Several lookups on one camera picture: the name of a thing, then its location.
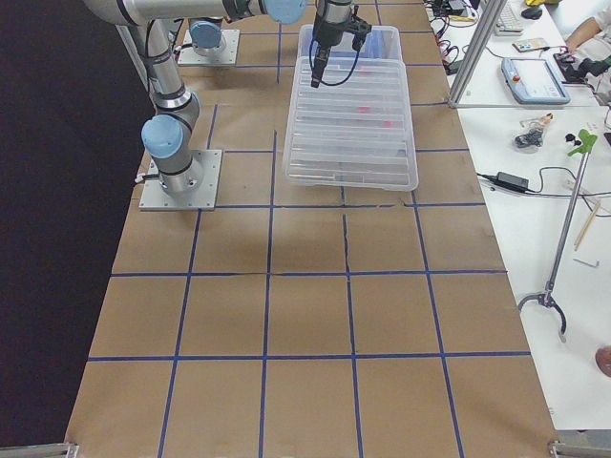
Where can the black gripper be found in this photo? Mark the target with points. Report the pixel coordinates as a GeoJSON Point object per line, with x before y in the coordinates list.
{"type": "Point", "coordinates": [328, 33]}

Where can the clear plastic storage box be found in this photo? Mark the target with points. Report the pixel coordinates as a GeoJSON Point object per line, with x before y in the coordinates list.
{"type": "Point", "coordinates": [348, 43]}

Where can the clear plastic box lid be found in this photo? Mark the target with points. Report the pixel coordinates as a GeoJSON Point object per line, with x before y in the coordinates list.
{"type": "Point", "coordinates": [351, 124]}

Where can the teach pendant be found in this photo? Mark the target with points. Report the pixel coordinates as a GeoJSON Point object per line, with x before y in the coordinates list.
{"type": "Point", "coordinates": [532, 81]}

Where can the black power adapter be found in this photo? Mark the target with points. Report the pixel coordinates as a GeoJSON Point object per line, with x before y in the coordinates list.
{"type": "Point", "coordinates": [512, 182]}

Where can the reacher grabber tool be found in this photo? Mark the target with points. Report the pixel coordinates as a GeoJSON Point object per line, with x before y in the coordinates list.
{"type": "Point", "coordinates": [545, 297]}

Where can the aluminium frame post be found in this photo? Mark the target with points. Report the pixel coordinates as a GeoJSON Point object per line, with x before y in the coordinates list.
{"type": "Point", "coordinates": [482, 33]}

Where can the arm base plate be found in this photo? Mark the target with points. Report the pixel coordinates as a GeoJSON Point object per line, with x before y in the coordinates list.
{"type": "Point", "coordinates": [195, 189]}
{"type": "Point", "coordinates": [222, 56]}

